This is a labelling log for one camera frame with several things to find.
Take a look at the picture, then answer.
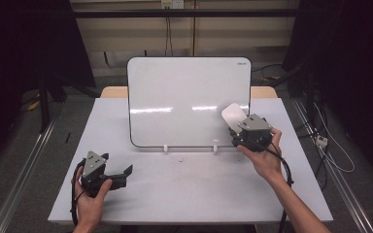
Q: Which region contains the person's left hand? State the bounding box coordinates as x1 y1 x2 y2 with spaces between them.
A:
72 166 114 229

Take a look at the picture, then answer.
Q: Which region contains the white whiteboard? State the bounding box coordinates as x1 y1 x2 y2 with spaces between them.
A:
126 56 253 150

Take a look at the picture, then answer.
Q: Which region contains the white wall outlet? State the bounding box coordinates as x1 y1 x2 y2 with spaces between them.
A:
160 0 186 10

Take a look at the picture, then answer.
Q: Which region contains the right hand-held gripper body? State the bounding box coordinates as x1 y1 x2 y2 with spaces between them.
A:
231 113 274 153

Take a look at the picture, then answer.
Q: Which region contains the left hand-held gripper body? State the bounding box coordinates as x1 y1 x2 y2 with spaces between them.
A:
80 150 128 198

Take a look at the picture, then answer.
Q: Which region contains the black wall cable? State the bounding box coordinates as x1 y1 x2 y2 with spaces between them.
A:
164 8 173 56

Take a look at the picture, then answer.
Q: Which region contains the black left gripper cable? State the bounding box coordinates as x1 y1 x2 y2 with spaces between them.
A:
70 157 87 226

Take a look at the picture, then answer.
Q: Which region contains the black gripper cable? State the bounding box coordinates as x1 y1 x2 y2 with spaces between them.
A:
255 145 295 233
70 157 87 226

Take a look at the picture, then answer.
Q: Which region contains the black horizontal bar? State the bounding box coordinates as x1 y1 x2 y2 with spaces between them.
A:
72 8 301 19

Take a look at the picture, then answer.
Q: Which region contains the metal floor rail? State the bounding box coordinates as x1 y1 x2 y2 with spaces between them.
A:
0 118 60 233
291 97 373 233

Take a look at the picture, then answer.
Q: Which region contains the person's right hand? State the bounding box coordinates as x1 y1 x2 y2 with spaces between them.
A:
237 126 285 183

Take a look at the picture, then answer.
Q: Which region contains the white whiteboard eraser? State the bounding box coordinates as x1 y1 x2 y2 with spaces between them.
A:
220 102 249 134

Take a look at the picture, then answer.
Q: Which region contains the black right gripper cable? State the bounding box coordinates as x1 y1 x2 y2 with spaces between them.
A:
255 145 295 233

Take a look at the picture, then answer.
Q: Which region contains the white floor cable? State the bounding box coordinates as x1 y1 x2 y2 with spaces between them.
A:
313 102 356 174

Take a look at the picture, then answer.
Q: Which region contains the wooden table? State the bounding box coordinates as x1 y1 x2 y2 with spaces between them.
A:
100 85 278 99

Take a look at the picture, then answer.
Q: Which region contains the white power strip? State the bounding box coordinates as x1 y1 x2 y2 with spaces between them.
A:
315 134 329 149

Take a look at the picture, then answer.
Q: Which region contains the black curtain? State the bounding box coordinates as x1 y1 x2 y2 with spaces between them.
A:
0 0 97 173
281 0 373 183

